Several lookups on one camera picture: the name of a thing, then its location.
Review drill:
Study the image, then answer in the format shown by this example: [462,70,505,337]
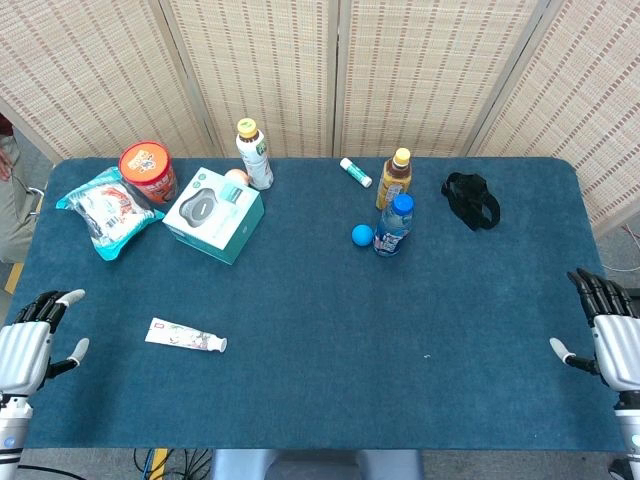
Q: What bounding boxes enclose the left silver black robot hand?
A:
[0,288,90,399]

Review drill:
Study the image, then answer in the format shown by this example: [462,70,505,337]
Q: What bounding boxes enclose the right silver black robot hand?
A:
[549,267,640,394]

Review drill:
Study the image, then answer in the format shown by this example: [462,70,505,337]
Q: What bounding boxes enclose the white printed toothpaste tube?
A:
[144,317,229,354]

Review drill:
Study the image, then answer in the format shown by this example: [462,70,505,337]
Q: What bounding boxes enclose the blue capped water bottle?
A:
[372,193,416,258]

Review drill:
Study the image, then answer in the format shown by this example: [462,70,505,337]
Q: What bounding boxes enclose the amber tea bottle yellow cap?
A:
[375,147,414,211]

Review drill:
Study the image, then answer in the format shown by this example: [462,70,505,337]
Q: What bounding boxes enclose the white bottle yellow cap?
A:
[235,117,275,192]

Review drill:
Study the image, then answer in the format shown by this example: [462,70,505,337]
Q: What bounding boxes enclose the seated person beige trousers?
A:
[0,112,51,264]

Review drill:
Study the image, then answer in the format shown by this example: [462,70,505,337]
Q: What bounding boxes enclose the teal snack bag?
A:
[54,166,166,262]

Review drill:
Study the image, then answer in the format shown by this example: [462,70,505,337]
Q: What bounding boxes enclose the red instant noodle cup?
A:
[118,140,179,205]

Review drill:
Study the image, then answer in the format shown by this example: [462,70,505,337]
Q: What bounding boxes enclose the teal white product box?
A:
[161,166,265,266]

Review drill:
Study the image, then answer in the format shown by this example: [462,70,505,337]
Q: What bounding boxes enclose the woven folding screen panel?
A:
[467,0,640,236]
[159,0,341,159]
[334,0,554,159]
[0,0,224,164]

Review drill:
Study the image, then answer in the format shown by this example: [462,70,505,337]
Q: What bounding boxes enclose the blue felt table cover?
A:
[2,157,629,451]

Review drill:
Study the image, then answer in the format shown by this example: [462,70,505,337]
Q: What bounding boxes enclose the white green glue stick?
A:
[339,157,374,189]

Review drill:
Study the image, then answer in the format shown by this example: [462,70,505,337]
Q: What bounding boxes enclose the grey blue stool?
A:
[212,448,425,480]

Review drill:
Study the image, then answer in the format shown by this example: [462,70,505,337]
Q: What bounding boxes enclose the floor cable bundle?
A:
[132,447,214,480]

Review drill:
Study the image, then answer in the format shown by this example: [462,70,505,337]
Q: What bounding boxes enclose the black strap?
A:
[440,172,502,232]

